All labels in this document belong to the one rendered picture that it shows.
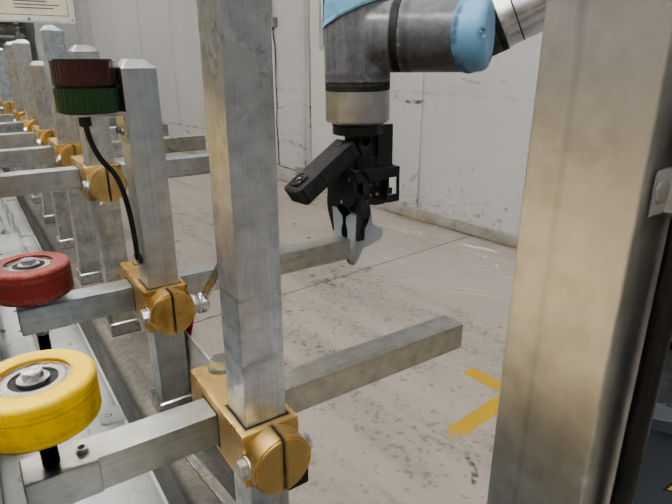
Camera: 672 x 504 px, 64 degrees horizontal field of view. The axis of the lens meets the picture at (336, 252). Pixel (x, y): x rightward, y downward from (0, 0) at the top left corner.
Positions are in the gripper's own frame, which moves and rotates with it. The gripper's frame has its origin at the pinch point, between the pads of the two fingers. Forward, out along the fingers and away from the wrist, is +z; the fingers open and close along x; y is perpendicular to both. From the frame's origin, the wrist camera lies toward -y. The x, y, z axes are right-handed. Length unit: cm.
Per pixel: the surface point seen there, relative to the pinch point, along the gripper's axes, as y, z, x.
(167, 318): -30.2, -2.6, -8.6
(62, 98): -36.1, -26.2, -5.7
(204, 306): -25.9, -2.7, -8.4
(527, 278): -31, -23, -54
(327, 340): 62, 85, 105
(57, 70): -36.1, -28.7, -5.6
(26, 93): -30, -21, 94
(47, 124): -30, -16, 69
